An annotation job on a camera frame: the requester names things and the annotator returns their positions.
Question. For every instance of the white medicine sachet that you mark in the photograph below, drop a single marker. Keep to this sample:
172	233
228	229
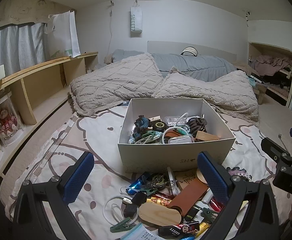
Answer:
139	232

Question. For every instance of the round wooden lid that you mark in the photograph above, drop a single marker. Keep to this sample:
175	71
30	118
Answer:
200	176

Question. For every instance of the white headphones on bed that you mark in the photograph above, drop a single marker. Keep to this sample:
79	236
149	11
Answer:
190	51

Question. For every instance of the closet shelf with clothes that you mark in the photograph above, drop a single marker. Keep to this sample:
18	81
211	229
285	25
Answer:
273	65

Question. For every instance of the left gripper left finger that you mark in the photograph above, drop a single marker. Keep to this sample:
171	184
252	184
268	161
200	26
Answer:
30	220

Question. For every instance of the beige textured blanket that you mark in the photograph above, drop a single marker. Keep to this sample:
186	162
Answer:
139	77

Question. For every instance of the wooden side shelf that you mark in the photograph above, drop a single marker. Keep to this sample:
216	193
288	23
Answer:
39	90

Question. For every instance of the oval wooden piece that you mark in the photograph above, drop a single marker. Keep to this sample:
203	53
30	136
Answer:
158	214

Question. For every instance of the hanging white wall pouch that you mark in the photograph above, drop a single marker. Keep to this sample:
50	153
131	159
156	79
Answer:
136	19

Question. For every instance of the brown leather case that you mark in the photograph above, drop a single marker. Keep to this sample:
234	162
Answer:
185	200

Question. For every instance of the round black tin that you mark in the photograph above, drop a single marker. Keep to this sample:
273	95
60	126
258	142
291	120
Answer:
159	126

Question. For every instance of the blue metallic lighter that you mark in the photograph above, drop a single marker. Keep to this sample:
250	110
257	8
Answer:
135	186

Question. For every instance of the yellow cartoon lighter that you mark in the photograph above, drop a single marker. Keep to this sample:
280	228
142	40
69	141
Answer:
159	201

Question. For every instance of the green clothes peg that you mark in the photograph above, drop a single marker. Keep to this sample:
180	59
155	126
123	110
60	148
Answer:
122	226

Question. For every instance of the grey curtain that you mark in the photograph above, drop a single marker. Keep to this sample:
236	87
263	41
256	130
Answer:
22	46

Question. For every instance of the grey pillow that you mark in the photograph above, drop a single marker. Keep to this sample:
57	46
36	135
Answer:
203	67

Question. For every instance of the black square block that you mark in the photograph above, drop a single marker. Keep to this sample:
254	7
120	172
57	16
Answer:
139	198

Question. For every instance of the white paper shopping bag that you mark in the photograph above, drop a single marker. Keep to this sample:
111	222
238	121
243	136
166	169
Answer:
61	35

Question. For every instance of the white cardboard shoe box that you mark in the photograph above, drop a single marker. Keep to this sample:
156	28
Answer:
193	126

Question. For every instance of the doll in display case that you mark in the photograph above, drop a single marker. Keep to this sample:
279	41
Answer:
11	126

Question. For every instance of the black safety lighter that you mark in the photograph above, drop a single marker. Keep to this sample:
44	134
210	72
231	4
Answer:
178	230

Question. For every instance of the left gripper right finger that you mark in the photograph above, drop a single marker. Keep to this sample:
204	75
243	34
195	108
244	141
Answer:
261	219

